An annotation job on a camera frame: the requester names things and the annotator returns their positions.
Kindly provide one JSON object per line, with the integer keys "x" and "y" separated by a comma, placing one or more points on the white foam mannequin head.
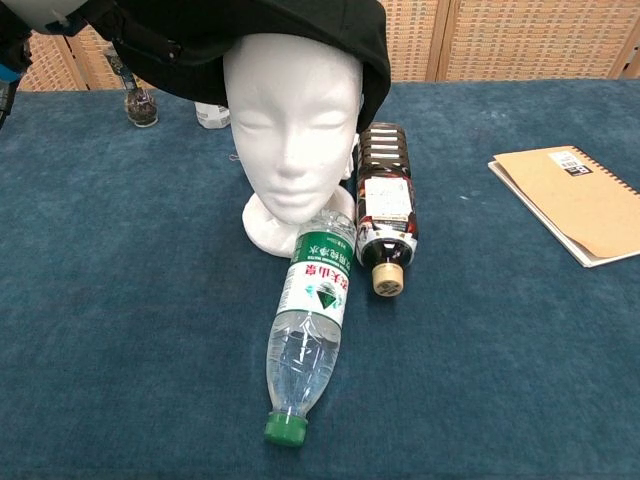
{"x": 292, "y": 110}

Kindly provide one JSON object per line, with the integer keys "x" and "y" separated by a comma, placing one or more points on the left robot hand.
{"x": 92, "y": 17}

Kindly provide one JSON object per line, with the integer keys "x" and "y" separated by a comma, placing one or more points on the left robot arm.
{"x": 50, "y": 12}

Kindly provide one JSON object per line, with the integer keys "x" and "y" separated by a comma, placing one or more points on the black baseball cap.
{"x": 280, "y": 20}

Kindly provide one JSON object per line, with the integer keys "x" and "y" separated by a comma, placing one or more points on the glass pepper grinder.
{"x": 141, "y": 107}

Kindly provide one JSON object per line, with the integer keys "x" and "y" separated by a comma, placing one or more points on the clear water bottle green cap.
{"x": 312, "y": 300}

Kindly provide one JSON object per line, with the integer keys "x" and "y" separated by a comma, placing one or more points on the brown spiral notebook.
{"x": 575, "y": 200}

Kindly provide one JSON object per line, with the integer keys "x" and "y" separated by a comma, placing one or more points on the dark drink bottle beige cap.
{"x": 385, "y": 200}

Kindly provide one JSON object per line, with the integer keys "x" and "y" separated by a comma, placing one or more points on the blue tablecloth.
{"x": 475, "y": 350}

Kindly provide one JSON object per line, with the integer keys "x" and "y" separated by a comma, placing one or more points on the wicker folding screen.
{"x": 525, "y": 40}

